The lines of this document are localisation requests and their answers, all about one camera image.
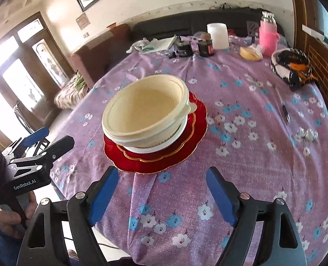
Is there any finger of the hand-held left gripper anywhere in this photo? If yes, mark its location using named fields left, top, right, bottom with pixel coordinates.
left=38, top=136, right=75, bottom=167
left=22, top=127, right=50, bottom=148

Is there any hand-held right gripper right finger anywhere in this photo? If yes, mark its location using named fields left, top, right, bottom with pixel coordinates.
left=205, top=166, right=309, bottom=266

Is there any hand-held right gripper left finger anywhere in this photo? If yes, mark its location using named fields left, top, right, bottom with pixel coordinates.
left=18, top=166, right=119, bottom=266

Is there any large red scalloped plate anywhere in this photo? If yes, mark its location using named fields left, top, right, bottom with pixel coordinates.
left=103, top=91, right=208, bottom=175

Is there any small red gold-rimmed plate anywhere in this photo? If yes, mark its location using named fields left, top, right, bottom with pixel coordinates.
left=116, top=97, right=196, bottom=163

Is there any white foam bowl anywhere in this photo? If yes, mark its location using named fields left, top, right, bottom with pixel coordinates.
left=117, top=141, right=187, bottom=153

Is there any cream ribbed bowl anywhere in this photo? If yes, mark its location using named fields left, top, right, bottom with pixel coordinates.
left=103, top=125, right=188, bottom=148

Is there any cream ribbed plate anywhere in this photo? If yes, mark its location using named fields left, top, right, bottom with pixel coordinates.
left=102, top=74, right=196, bottom=142

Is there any person's left hand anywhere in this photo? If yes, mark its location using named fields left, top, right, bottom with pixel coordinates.
left=0, top=191, right=38, bottom=236

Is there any black metal chair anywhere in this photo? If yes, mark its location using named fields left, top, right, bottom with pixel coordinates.
left=14, top=101, right=52, bottom=150

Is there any purple floral tablecloth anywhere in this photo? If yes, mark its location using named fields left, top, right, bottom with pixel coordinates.
left=50, top=33, right=328, bottom=266

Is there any brown patterned blanket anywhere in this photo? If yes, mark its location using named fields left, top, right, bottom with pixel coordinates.
left=54, top=73, right=88, bottom=110

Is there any wooden glass door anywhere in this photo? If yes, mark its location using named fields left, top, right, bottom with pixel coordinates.
left=0, top=11, right=76, bottom=145

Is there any black pen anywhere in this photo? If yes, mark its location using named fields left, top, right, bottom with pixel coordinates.
left=275, top=87, right=290, bottom=124

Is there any white crumpled cloth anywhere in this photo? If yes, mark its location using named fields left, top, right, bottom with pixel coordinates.
left=126, top=37, right=156, bottom=54

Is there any white cloth and paper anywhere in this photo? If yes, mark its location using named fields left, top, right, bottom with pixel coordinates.
left=142, top=35, right=178, bottom=53

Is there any bagged bread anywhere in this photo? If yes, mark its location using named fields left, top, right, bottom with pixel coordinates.
left=240, top=44, right=264, bottom=61

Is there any black orange white scarf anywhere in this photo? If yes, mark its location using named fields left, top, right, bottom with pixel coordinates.
left=271, top=48, right=318, bottom=90

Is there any dark jar with red label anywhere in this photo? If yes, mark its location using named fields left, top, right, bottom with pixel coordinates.
left=197, top=40, right=215, bottom=57

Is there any white plastic cup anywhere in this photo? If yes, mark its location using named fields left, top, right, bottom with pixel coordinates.
left=207, top=23, right=229, bottom=50

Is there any glass jar with brown lid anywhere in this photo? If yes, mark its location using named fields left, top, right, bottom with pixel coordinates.
left=193, top=32, right=213, bottom=43

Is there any black sofa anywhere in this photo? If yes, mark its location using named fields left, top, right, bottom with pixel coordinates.
left=132, top=7, right=285, bottom=45

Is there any pink sleeved thermos bottle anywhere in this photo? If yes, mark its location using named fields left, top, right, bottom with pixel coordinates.
left=259, top=11, right=280, bottom=57

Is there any wooden brick-pattern cabinet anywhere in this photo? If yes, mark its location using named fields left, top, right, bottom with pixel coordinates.
left=287, top=0, right=328, bottom=133

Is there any purple plastic basket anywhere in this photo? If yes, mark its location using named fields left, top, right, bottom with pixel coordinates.
left=246, top=19, right=260, bottom=38

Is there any white flat box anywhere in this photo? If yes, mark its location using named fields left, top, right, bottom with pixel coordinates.
left=302, top=24, right=325, bottom=41

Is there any wall plaque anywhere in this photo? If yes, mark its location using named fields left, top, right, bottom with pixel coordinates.
left=75, top=13, right=91, bottom=30

